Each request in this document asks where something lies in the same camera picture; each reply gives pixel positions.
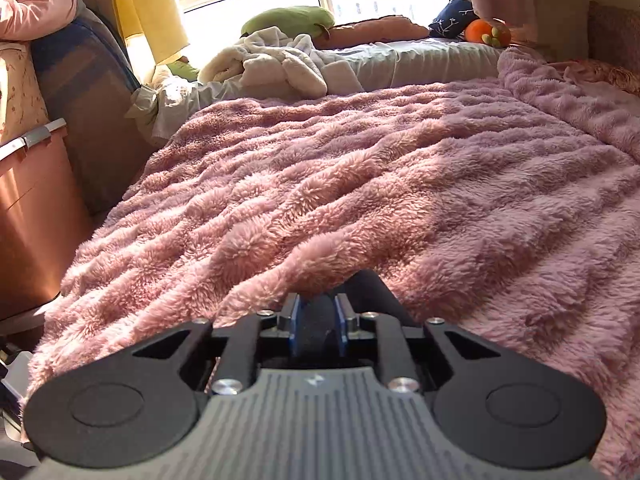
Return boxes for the dark navy pants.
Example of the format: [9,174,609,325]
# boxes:
[299,269,416,361]

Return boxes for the small green plush toy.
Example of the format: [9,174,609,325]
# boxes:
[165,55,201,81]

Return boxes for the blue grey folded quilt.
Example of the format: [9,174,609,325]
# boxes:
[30,7,151,216]

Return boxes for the brown plush pillow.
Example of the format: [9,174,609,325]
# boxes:
[314,17,431,51]

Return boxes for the pink quilt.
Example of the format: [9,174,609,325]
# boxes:
[0,0,86,43]

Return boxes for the brown plastic storage box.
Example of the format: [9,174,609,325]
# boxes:
[0,119,96,321]

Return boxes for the cream fleece blanket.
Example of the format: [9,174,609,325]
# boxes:
[197,27,361,100]

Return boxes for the orange plush toy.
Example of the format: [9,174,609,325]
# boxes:
[465,17,512,48]

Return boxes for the yellow curtain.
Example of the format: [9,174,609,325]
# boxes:
[106,0,190,67]

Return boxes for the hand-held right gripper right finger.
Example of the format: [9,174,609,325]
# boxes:
[334,292,488,396]

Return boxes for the green plush pillow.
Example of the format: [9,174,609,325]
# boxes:
[240,6,336,40]

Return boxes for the navy patterned pillow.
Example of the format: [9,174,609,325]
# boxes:
[429,0,476,40]

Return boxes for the pink brown headboard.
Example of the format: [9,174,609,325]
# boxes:
[587,0,640,66]

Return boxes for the floral pillow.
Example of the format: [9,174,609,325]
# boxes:
[565,57,640,96]

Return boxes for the floral storage bag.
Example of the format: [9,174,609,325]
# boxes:
[0,40,51,148]

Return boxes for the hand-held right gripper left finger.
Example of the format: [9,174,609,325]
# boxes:
[131,294,304,397]

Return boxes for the grey bed sheet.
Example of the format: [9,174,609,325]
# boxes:
[127,39,503,146]

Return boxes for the bunched pink fluffy blanket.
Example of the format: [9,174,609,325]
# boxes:
[497,46,640,166]

